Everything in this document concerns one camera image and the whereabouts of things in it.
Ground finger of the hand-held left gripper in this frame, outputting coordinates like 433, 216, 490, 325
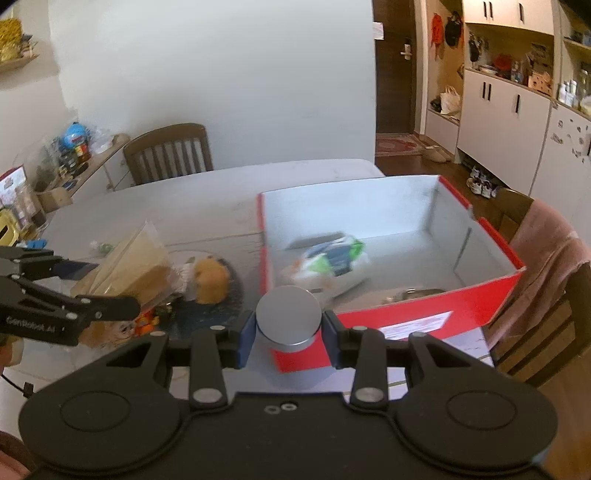
0, 247, 100, 282
0, 277, 142, 322

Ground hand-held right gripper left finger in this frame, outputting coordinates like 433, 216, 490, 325
106, 312, 256, 411

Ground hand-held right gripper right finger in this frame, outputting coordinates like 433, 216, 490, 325
322, 311, 486, 411

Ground small orange toy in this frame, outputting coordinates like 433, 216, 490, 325
135, 310, 161, 334

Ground clear bag with beige contents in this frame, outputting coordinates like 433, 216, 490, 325
69, 220, 182, 317

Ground round silver tin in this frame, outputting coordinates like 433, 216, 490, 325
256, 285, 322, 356

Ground white green snack packet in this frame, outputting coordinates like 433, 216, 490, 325
277, 232, 371, 297

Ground red cardboard box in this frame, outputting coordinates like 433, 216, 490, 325
256, 174, 527, 374

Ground person's left hand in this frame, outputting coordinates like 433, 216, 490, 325
0, 337, 23, 369

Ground round dark glass plate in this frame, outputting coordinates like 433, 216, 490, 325
154, 249, 242, 335

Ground orange plush toy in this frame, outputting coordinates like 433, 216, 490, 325
185, 257, 232, 306

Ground red white printed box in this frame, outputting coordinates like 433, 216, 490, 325
0, 166, 29, 208

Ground beige side cabinet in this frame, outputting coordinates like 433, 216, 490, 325
28, 134, 133, 214

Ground brown wooden chair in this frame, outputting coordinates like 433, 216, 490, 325
122, 123, 214, 192

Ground red patterned rug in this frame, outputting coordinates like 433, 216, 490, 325
375, 133, 424, 158

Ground beige slippers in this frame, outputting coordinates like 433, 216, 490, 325
421, 145, 454, 163

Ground white sneakers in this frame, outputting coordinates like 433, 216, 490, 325
465, 167, 500, 199

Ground wooden chair with towel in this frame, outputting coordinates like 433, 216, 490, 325
485, 187, 591, 389

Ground pink towel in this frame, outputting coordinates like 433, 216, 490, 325
495, 198, 591, 354

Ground dark brown door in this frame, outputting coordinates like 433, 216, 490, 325
372, 0, 419, 136

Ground white tote bag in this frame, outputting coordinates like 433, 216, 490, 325
438, 85, 462, 116

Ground white floor cabinet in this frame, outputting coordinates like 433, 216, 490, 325
456, 67, 553, 195

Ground white refrigerator with magnets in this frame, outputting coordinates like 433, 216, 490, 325
527, 102, 591, 234

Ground orange hanging garment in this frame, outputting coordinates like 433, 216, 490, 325
430, 13, 445, 60

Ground black hanging garment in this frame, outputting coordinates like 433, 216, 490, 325
444, 11, 463, 49

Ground thin black cable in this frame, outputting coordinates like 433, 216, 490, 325
0, 370, 34, 398

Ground wooden wall shelf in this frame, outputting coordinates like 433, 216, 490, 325
0, 18, 40, 75

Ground white wall cabinet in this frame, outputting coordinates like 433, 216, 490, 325
462, 0, 556, 37

